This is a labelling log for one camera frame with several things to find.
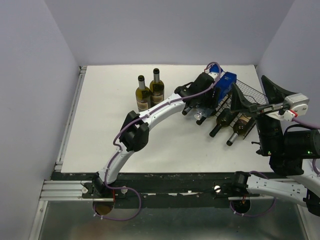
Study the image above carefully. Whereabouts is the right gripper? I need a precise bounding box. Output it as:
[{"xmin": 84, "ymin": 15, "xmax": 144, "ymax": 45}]
[{"xmin": 228, "ymin": 74, "xmax": 300, "ymax": 155}]

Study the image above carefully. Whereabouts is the green wine bottle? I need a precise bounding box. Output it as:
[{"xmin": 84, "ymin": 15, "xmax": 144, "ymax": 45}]
[
  {"xmin": 209, "ymin": 108, "xmax": 238, "ymax": 138},
  {"xmin": 196, "ymin": 116, "xmax": 207, "ymax": 126},
  {"xmin": 181, "ymin": 106, "xmax": 192, "ymax": 116}
]

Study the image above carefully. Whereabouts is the tall blue glass bottle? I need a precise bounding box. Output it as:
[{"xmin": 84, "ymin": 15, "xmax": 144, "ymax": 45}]
[{"xmin": 194, "ymin": 71, "xmax": 237, "ymax": 122}]

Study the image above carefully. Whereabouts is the green bottle grey foil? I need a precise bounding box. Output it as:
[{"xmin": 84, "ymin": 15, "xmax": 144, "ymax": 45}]
[{"xmin": 226, "ymin": 114, "xmax": 255, "ymax": 146}]

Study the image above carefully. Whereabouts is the short blue glass bottle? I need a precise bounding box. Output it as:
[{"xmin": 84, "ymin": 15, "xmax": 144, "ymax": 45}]
[{"xmin": 205, "ymin": 63, "xmax": 224, "ymax": 75}]

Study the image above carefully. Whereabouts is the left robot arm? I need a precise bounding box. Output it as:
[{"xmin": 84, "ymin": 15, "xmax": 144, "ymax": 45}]
[{"xmin": 92, "ymin": 71, "xmax": 222, "ymax": 198}]

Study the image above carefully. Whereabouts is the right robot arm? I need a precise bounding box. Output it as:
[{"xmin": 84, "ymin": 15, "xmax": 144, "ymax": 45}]
[{"xmin": 230, "ymin": 75, "xmax": 320, "ymax": 216}]

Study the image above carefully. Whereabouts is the rear tall green bottle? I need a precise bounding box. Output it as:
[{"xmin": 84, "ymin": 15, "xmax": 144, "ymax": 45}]
[{"xmin": 149, "ymin": 68, "xmax": 165, "ymax": 107}]

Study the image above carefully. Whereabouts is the dark green bottle left rear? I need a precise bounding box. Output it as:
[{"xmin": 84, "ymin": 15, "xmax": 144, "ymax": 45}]
[{"xmin": 135, "ymin": 75, "xmax": 151, "ymax": 112}]

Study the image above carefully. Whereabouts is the black wire wine rack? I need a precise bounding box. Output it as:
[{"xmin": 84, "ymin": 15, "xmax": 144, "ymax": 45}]
[{"xmin": 215, "ymin": 80, "xmax": 267, "ymax": 139}]

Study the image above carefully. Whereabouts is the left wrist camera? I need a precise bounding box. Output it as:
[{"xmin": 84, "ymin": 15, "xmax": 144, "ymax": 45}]
[{"xmin": 204, "ymin": 67, "xmax": 219, "ymax": 81}]

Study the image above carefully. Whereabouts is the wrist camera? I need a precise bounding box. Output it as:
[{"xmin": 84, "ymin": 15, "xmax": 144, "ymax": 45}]
[
  {"xmin": 266, "ymin": 93, "xmax": 310, "ymax": 122},
  {"xmin": 204, "ymin": 67, "xmax": 219, "ymax": 81}
]

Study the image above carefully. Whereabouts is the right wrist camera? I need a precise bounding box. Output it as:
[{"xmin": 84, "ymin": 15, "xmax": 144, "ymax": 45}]
[{"xmin": 266, "ymin": 93, "xmax": 310, "ymax": 122}]

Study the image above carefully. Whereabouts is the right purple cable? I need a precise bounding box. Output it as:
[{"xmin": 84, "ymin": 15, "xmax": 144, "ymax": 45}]
[{"xmin": 294, "ymin": 117, "xmax": 320, "ymax": 176}]

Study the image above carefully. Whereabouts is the black mounting base plate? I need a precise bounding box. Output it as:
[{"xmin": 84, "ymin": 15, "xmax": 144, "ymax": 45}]
[{"xmin": 49, "ymin": 171, "xmax": 301, "ymax": 210}]

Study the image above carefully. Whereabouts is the aluminium rail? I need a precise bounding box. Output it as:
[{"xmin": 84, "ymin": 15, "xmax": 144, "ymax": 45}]
[{"xmin": 39, "ymin": 180, "xmax": 83, "ymax": 201}]

